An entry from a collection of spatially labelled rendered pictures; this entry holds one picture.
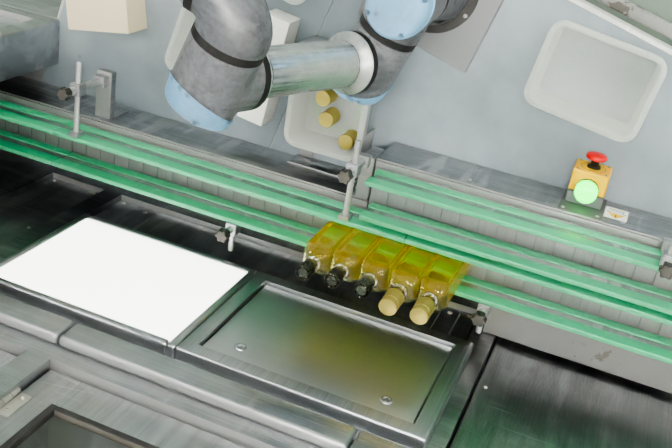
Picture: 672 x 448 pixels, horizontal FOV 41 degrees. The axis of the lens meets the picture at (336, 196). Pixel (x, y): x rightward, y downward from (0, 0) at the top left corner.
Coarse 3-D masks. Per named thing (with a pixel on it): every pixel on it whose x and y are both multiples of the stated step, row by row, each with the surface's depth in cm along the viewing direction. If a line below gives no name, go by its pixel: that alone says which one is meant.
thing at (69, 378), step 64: (0, 192) 209; (64, 192) 217; (128, 192) 220; (0, 256) 183; (256, 256) 202; (0, 320) 161; (64, 320) 162; (448, 320) 187; (0, 384) 146; (64, 384) 152; (128, 384) 152; (192, 384) 151; (512, 384) 171; (576, 384) 174; (640, 384) 178
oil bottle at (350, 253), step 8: (352, 232) 177; (360, 232) 177; (368, 232) 178; (344, 240) 173; (352, 240) 174; (360, 240) 174; (368, 240) 175; (376, 240) 176; (336, 248) 170; (344, 248) 170; (352, 248) 170; (360, 248) 171; (368, 248) 172; (336, 256) 168; (344, 256) 168; (352, 256) 168; (360, 256) 168; (344, 264) 167; (352, 264) 167; (360, 264) 169; (352, 272) 167; (344, 280) 168; (352, 280) 168
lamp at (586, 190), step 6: (582, 180) 172; (588, 180) 171; (576, 186) 171; (582, 186) 170; (588, 186) 170; (594, 186) 170; (576, 192) 171; (582, 192) 170; (588, 192) 170; (594, 192) 170; (576, 198) 172; (582, 198) 171; (588, 198) 170; (594, 198) 171
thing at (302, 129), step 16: (304, 96) 192; (288, 112) 189; (304, 112) 195; (320, 112) 194; (352, 112) 192; (288, 128) 190; (304, 128) 197; (320, 128) 196; (336, 128) 194; (352, 128) 193; (304, 144) 190; (320, 144) 191; (336, 144) 192
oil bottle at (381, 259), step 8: (384, 240) 176; (392, 240) 176; (376, 248) 172; (384, 248) 172; (392, 248) 173; (400, 248) 174; (368, 256) 168; (376, 256) 169; (384, 256) 169; (392, 256) 170; (400, 256) 172; (368, 264) 166; (376, 264) 166; (384, 264) 166; (392, 264) 168; (360, 272) 167; (368, 272) 166; (376, 272) 165; (384, 272) 165; (384, 280) 166; (376, 288) 166; (384, 288) 167
